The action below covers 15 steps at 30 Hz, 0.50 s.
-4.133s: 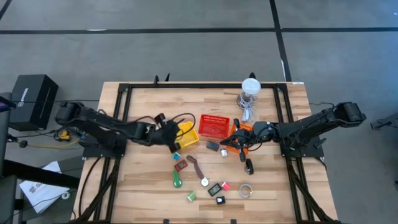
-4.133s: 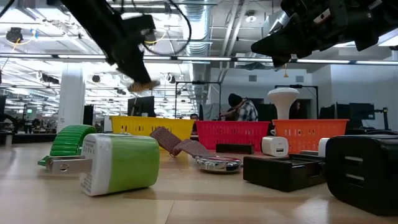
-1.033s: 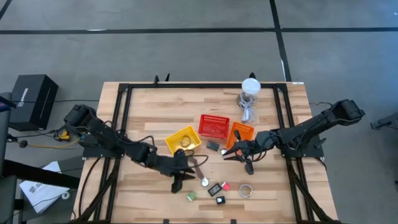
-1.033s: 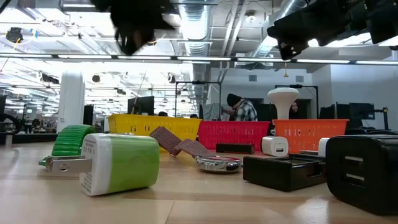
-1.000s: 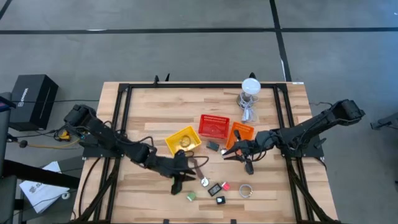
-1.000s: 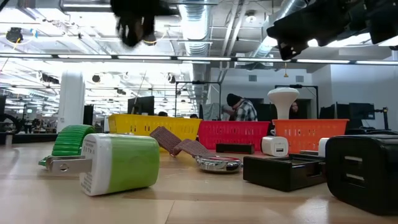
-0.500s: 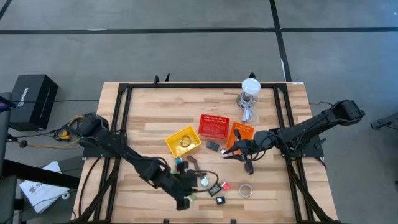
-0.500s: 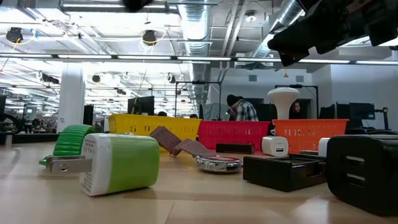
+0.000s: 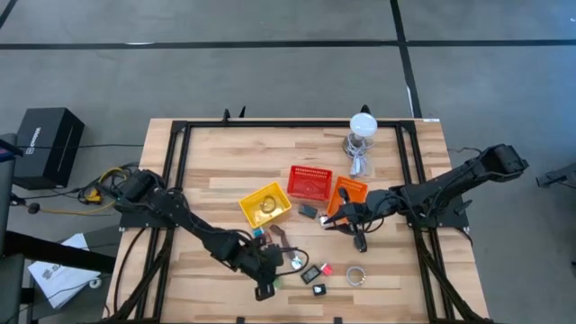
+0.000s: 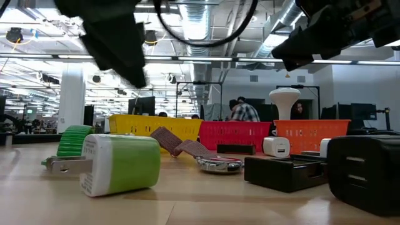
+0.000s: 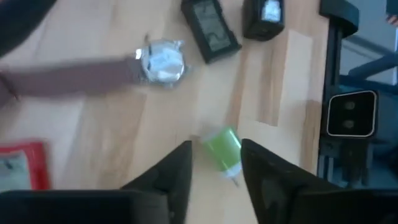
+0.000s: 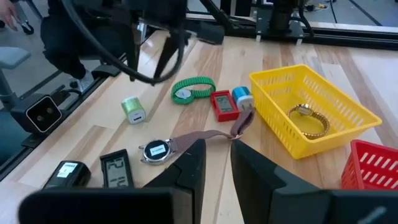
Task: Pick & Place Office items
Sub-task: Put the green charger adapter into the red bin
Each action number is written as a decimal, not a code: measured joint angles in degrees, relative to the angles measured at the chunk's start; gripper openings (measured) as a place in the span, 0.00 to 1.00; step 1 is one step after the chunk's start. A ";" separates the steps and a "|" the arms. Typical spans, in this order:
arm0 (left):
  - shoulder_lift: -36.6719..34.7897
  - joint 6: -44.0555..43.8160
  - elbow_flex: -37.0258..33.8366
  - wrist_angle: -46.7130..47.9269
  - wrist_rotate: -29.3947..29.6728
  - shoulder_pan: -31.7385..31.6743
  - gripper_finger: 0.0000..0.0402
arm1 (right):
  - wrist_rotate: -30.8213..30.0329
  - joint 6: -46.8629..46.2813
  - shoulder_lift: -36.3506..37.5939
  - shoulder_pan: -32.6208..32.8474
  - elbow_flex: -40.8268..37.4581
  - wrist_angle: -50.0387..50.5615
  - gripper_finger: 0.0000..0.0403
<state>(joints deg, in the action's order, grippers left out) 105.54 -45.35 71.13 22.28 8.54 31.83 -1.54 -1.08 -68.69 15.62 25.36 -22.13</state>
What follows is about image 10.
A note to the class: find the white USB charger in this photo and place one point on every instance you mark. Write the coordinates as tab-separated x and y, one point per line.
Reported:
276	147

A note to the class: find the black round ceiling device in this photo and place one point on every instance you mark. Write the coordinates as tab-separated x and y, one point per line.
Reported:
14	35

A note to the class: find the gray cloth cover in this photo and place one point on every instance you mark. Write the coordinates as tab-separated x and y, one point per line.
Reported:
215	112

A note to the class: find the yellow plastic basket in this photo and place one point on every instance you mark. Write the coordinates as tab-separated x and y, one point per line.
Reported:
140	125

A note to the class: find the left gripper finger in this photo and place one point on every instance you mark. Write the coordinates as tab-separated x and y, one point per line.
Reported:
122	53

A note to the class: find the ceiling light strip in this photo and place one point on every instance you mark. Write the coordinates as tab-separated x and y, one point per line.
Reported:
31	56

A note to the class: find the orange plastic basket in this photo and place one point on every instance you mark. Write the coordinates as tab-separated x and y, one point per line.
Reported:
312	134

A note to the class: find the black USB charger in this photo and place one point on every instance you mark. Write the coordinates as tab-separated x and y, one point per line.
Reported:
368	175

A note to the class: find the red plastic basket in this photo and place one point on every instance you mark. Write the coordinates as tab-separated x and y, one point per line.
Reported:
234	134

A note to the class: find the small black digital clock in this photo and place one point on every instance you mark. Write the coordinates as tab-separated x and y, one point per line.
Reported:
281	176

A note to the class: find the green and white charger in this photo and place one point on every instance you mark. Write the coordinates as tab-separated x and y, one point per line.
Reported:
131	162

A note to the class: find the black monitor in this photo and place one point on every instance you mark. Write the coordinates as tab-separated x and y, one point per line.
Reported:
142	106

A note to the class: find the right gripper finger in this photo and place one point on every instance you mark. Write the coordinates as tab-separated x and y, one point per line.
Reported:
297	51

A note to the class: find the black tall cabinet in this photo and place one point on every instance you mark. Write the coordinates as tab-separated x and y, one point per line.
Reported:
88	120

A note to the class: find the white mushroom table lamp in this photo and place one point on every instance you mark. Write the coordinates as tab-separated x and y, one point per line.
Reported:
284	97

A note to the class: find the black metal frame stand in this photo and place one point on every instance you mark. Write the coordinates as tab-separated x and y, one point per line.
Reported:
312	86

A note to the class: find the person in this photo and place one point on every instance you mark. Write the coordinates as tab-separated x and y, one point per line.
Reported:
195	116
162	114
297	109
247	114

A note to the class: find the black desk monitors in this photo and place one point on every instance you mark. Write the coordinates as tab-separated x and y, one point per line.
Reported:
362	112

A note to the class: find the silver ventilation duct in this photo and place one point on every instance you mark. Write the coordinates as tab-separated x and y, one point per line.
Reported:
278	22
195	18

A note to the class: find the green ribbed wristwatch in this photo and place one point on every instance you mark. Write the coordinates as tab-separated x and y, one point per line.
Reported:
73	140

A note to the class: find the white building column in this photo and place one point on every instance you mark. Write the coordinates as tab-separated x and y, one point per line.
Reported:
71	100

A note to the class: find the black table frame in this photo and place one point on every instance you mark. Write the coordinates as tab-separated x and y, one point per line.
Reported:
37	139

